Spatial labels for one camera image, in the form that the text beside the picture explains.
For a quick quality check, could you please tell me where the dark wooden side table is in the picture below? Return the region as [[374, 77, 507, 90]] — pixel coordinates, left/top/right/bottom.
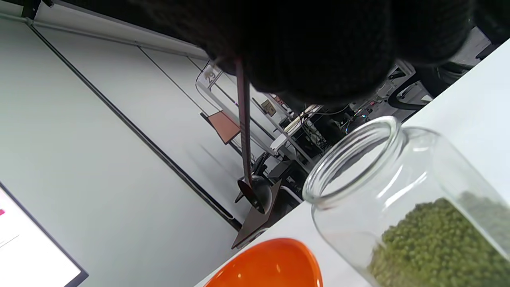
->
[[232, 179, 281, 250]]

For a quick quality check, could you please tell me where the black measuring scoop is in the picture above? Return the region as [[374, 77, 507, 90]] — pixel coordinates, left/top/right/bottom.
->
[[235, 60, 273, 214]]

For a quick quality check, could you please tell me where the monitor on pole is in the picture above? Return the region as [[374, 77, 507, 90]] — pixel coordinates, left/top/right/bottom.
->
[[201, 111, 255, 160]]

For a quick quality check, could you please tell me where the orange bowl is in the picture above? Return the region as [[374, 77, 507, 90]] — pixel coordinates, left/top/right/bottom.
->
[[203, 238, 323, 287]]

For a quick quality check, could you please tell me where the pile of mung beans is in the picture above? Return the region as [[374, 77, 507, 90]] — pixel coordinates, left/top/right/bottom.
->
[[369, 191, 510, 287]]

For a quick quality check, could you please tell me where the clear glass jar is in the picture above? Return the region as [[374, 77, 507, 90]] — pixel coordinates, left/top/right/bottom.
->
[[302, 116, 510, 287]]

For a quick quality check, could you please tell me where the black wall post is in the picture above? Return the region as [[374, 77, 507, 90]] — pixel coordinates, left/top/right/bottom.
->
[[24, 20, 243, 231]]

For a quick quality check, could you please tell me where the black office chair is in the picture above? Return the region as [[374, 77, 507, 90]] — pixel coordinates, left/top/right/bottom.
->
[[387, 60, 479, 111]]

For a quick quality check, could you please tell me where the white screen monitor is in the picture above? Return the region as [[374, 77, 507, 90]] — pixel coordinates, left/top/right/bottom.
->
[[0, 181, 89, 287]]

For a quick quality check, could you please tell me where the person's right hand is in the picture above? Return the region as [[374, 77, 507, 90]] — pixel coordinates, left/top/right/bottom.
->
[[131, 0, 475, 106]]

